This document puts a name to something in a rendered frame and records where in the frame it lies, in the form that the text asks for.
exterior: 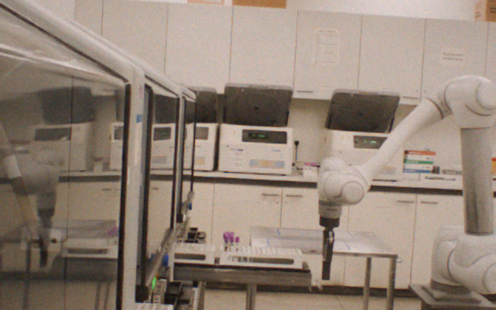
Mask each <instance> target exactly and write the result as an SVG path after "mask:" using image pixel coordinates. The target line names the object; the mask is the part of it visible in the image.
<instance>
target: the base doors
mask: <svg viewBox="0 0 496 310"><path fill-rule="evenodd" d="M193 191H194V192H195V198H194V200H193V202H192V203H193V209H192V210H189V217H191V227H198V231H199V232H206V233H205V234H207V245H215V247H216V251H215V257H219V256H220V246H223V238H222V236H223V233H225V232H229V233H231V232H234V243H233V245H234V246H235V237H236V236H239V246H250V226H270V227H288V228H303V229H319V230H324V228H325V227H323V226H320V225H319V218H320V214H318V200H319V199H318V192H317V189H304V188H270V187H256V186H241V185H227V184H215V197H213V184H194V189H193ZM281 191H282V197H281ZM263 193H264V194H266V195H275V194H277V195H279V196H266V195H262V194H263ZM286 195H301V196H303V197H286ZM212 200H213V211H214V212H212ZM242 200H256V202H244V201H242ZM398 200H400V201H413V202H414V203H411V202H398ZM285 201H287V202H288V203H285ZM421 201H423V202H437V204H429V203H421ZM276 202H279V203H278V205H277V203H276ZM376 205H381V206H391V209H383V208H376ZM348 213H349V215H348ZM280 219H281V225H280ZM347 225H348V228H347ZM460 225H462V226H464V222H463V197H459V196H443V195H414V194H399V193H384V192H369V191H367V192H366V194H365V196H364V198H363V200H362V201H361V202H359V203H358V204H356V205H351V206H343V210H342V215H341V216H340V220H339V227H337V228H336V227H335V228H334V230H335V231H347V230H351V232H361V231H367V233H374V234H375V235H376V236H378V237H379V238H380V239H381V240H382V241H385V242H386V244H387V245H389V247H390V248H392V250H393V251H394V252H396V253H397V254H398V257H400V258H401V259H402V263H396V274H395V286H394V287H395V288H396V289H402V288H408V285H409V284H429V282H430V281H431V274H432V272H431V262H432V246H433V242H434V239H435V237H436V234H437V232H438V231H439V229H441V228H442V227H444V226H460ZM211 233H212V243H211ZM413 240H414V241H413ZM302 255H303V257H302V261H306V262H307V264H308V265H309V266H310V269H311V271H312V283H315V279H319V283H320V284H321V285H330V286H347V287H364V278H365V265H366V257H353V256H342V257H338V256H337V255H332V262H331V267H330V280H323V279H321V272H322V261H323V258H322V256H320V255H321V254H314V255H305V254H304V253H303V254H302ZM344 263H345V265H344ZM411 263H412V264H411ZM389 264H390V258H384V257H371V269H370V288H388V276H389ZM410 274H411V276H410ZM343 276H344V277H343Z"/></svg>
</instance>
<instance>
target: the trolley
mask: <svg viewBox="0 0 496 310"><path fill-rule="evenodd" d="M323 231H324V230H319V229H303V228H288V227H270V226H250V246H255V247H271V248H288V249H300V250H301V252H302V253H304V254H305V255H314V254H321V255H320V256H322V241H323V234H322V232H323ZM334 233H335V237H334V238H335V243H334V249H333V255H337V256H338V257H342V256H353V257H366V265H365V278H364V290H363V303H362V310H368V306H369V293H370V269H371V257H384V258H390V264H389V276H388V286H387V299H386V310H393V309H394V286H395V274H396V263H398V264H401V263H402V259H401V258H400V257H398V254H397V253H396V252H394V251H393V250H392V248H390V247H389V245H387V244H386V242H385V241H382V240H381V239H380V238H379V237H378V236H376V235H375V234H374V233H373V232H367V231H361V232H351V230H347V231H335V230H334ZM256 291H257V285H256V284H246V309H245V310H255V306H256Z"/></svg>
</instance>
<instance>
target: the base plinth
mask: <svg viewBox="0 0 496 310"><path fill-rule="evenodd" d="M208 284H209V286H208ZM321 286H322V288H323V289H322V290H319V288H318V287H315V286H312V292H311V291H310V290H309V289H308V287H302V286H284V285H268V284H257V291H278V292H294V293H313V294H330V295H363V290H364V287H347V286H330V285H321ZM205 288H209V289H227V290H244V291H246V284H234V283H220V284H218V282H206V286H205ZM481 295H482V296H484V297H485V299H487V300H488V301H496V293H495V294H481ZM369 296H381V297H387V288H370V293H369ZM394 296H395V297H398V298H417V297H416V296H415V295H414V294H413V293H412V292H411V291H410V289H409V288H402V289H396V288H394Z"/></svg>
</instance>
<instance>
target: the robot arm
mask: <svg viewBox="0 0 496 310"><path fill-rule="evenodd" d="M448 115H453V116H454V119H455V122H456V125H457V126H458V128H460V145H461V165H462V184H463V222H464V226H462V225H460V226H444V227H442V228H441V229H439V231H438V232H437V234H436V237H435V239H434V242H433V246H432V262H431V272H432V274H431V281H430V282H429V284H421V288H422V289H424V290H426V292H427V293H428V294H429V295H430V296H431V297H432V298H433V300H435V301H461V302H474V303H481V302H482V299H481V297H479V296H476V295H475V294H474V293H473V292H472V291H474V292H477V293H480V294H484V295H486V294H495V293H496V232H495V231H494V203H493V181H492V159H491V126H493V124H494V121H495V116H496V82H494V80H492V79H491V78H489V77H485V76H480V75H470V76H467V75H460V76H457V77H452V78H450V79H449V80H448V81H446V82H444V84H442V85H441V86H439V87H438V88H436V89H435V90H433V91H432V92H431V93H430V94H429V95H428V97H427V98H425V99H424V100H423V101H422V102H420V103H419V105H418V106H417V107H416V108H415V110H414V111H413V112H412V113H411V114H410V115H409V116H408V117H406V118H405V119H404V120H403V121H402V123H401V124H400V125H399V126H398V127H397V128H396V129H395V130H393V131H392V132H391V135H390V136H389V137H388V138H387V139H386V141H385V142H384V144H383V145H382V147H381V148H380V149H379V150H378V151H377V152H376V154H375V155H374V156H373V157H372V159H371V160H369V161H368V162H366V163H365V164H362V165H360V166H355V165H351V166H349V167H346V165H345V162H344V160H340V159H337V158H327V159H324V160H323V161H322V163H321V166H320V168H319V178H317V192H318V199H319V200H318V214H320V218H319V225H320V226H323V227H325V228H324V231H323V232H322V234H323V241H322V258H323V261H322V272H321V279H323V280H330V267H331V262H332V255H333V249H334V243H335V238H334V237H335V233H334V228H335V227H336V228H337V227H339V220H340V216H341V215H342V210H343V206H351V205H356V204H358V203H359V202H361V201H362V200H363V198H364V196H365V194H366V192H367V191H369V190H370V184H371V181H372V180H373V179H374V178H375V177H376V176H377V175H378V174H379V173H380V172H381V171H382V170H383V169H384V168H385V167H386V166H387V165H388V163H389V162H390V161H391V159H392V157H394V156H395V154H396V153H397V152H398V151H399V150H400V149H401V148H402V145H403V144H404V143H405V142H406V141H408V140H409V139H410V138H411V137H412V136H413V135H415V133H416V132H418V131H419V130H421V129H424V128H426V127H428V126H430V125H432V124H434V123H438V122H440V120H441V119H444V118H445V117H447V116H448Z"/></svg>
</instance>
